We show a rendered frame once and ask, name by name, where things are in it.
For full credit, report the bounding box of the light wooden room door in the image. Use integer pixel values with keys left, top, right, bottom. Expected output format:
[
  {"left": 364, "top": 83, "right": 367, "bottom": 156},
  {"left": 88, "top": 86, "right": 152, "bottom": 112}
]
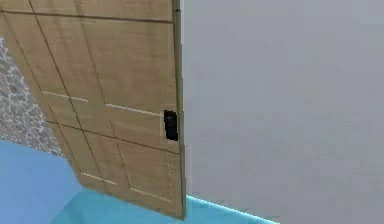
[{"left": 0, "top": 0, "right": 187, "bottom": 221}]

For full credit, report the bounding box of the black door handle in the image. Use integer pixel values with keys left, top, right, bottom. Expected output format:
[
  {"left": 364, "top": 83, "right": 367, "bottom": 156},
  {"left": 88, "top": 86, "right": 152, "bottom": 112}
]
[{"left": 163, "top": 109, "right": 179, "bottom": 142}]

